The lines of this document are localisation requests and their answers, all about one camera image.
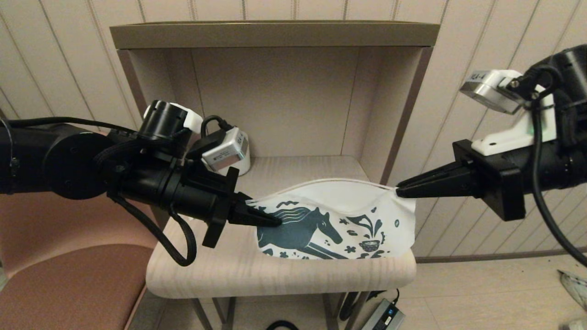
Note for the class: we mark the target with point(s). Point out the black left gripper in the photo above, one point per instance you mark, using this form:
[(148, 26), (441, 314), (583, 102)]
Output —
[(197, 192)]

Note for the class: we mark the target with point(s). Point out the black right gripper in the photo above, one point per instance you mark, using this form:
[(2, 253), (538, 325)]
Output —
[(500, 183)]

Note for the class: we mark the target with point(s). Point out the white horse print pouch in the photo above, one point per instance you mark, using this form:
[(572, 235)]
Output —
[(321, 197)]

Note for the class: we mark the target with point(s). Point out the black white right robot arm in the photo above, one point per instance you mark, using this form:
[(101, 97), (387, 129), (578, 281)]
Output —
[(573, 64)]

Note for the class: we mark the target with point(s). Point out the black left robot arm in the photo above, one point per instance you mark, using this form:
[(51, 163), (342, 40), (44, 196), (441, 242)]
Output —
[(46, 160)]

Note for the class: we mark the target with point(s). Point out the white ribbed ceramic mug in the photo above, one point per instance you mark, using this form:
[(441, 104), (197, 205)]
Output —
[(246, 160)]

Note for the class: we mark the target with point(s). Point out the black round floor object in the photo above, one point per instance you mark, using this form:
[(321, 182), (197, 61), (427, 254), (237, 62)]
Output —
[(275, 326)]

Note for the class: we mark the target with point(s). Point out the grey crumpled floor object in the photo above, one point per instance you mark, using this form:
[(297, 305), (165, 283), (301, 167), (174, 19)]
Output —
[(575, 288)]

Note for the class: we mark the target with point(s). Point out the beige wooden table with hutch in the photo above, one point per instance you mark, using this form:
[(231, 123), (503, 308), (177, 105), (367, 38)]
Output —
[(275, 35)]

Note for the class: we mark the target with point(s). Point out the small white floor object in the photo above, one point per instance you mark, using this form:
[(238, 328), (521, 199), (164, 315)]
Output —
[(578, 325)]

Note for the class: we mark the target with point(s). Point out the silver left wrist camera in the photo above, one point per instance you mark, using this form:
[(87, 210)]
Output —
[(224, 153)]

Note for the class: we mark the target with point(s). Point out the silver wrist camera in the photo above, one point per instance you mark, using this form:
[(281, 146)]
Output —
[(486, 89), (224, 153)]

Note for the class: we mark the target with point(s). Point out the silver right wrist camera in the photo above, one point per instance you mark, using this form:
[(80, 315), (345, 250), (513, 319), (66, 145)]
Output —
[(486, 89)]

